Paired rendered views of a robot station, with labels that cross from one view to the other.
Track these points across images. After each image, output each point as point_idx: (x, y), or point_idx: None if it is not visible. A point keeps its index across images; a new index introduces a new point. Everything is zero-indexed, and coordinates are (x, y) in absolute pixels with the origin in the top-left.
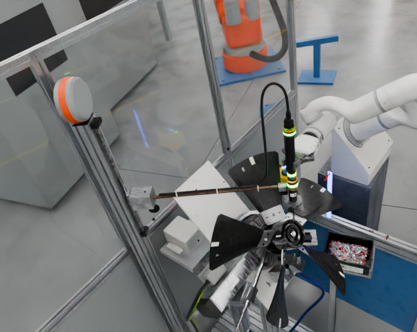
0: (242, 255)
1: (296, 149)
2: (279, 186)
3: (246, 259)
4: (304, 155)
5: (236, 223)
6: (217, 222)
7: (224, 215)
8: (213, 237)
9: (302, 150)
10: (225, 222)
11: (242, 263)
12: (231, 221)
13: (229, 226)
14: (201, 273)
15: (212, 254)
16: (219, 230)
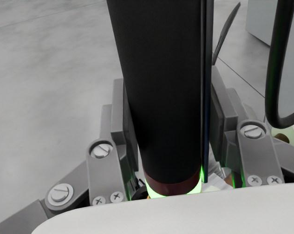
0: (228, 168)
1: (209, 198)
2: (215, 179)
3: (213, 165)
4: (88, 181)
5: (214, 57)
6: (231, 12)
7: (235, 14)
8: (223, 27)
9: (134, 210)
10: (225, 28)
11: (210, 156)
12: (221, 40)
13: (218, 43)
14: (246, 106)
15: (214, 50)
16: (223, 29)
